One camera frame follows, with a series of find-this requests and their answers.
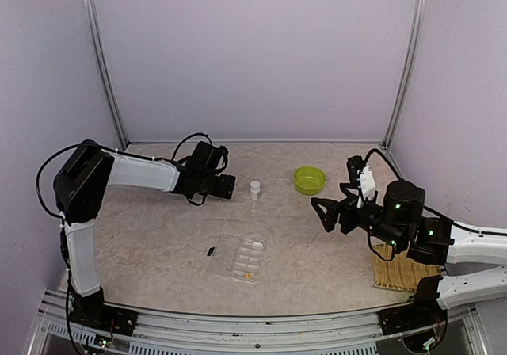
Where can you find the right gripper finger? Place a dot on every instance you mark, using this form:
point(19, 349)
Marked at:
point(351, 190)
point(328, 212)

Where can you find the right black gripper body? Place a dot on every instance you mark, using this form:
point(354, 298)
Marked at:
point(348, 208)

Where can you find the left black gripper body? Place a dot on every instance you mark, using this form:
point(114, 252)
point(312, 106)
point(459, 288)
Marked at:
point(225, 189)

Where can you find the large white pill bottle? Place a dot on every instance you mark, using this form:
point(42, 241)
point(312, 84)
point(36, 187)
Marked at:
point(255, 190)

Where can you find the clear plastic pill organizer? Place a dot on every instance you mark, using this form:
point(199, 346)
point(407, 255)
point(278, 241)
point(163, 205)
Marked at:
point(235, 256)

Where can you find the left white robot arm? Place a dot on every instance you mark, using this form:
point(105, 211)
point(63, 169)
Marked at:
point(80, 187)

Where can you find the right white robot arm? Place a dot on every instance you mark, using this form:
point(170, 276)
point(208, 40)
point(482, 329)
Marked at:
point(436, 240)

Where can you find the green plastic bowl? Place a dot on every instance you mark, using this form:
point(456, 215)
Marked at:
point(309, 180)

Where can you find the woven bamboo tray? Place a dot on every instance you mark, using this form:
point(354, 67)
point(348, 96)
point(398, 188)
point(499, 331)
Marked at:
point(402, 273)

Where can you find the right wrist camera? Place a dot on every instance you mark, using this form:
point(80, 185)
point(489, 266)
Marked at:
point(361, 178)

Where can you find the right aluminium frame post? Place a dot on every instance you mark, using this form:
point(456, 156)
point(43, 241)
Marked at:
point(407, 71)

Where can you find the aluminium frame post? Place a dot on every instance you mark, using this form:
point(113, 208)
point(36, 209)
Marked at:
point(104, 74)
point(407, 71)

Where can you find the aluminium front rail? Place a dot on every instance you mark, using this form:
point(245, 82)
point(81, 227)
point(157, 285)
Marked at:
point(170, 332)

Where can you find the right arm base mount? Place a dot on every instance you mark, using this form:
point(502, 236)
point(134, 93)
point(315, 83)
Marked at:
point(415, 315)

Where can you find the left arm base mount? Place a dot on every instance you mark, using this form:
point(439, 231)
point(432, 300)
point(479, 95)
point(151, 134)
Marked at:
point(92, 311)

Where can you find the left aluminium frame post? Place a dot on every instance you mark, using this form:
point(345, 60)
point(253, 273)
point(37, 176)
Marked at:
point(104, 74)

